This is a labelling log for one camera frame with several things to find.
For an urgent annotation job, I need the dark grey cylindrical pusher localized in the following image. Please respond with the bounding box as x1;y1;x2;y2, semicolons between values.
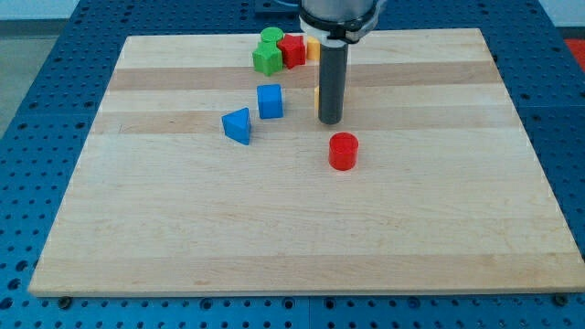
318;44;348;125

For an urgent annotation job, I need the blue cube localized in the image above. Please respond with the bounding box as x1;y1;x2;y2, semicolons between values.
257;84;283;120

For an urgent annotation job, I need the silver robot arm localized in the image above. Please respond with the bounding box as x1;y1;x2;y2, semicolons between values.
299;0;386;125

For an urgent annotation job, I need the yellow block upper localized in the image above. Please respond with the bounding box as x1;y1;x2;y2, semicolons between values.
306;36;321;61

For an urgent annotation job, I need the yellow block behind pusher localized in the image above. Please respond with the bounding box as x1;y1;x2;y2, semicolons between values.
314;86;320;119

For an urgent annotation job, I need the red star block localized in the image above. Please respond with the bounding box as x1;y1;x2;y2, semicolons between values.
277;34;306;69

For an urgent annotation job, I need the green star block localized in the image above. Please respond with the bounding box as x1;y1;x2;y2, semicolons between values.
252;42;283;76

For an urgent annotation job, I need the green cylinder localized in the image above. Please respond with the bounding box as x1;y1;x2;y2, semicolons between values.
260;27;284;44

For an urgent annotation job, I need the red cylinder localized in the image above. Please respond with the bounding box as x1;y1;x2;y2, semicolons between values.
328;132;359;171

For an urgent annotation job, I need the blue triangular prism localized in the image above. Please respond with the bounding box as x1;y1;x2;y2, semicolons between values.
221;108;251;145

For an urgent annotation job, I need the wooden board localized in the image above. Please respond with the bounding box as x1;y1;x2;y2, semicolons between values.
29;28;584;297

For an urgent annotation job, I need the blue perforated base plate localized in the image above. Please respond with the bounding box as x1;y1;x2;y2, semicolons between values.
1;1;584;328

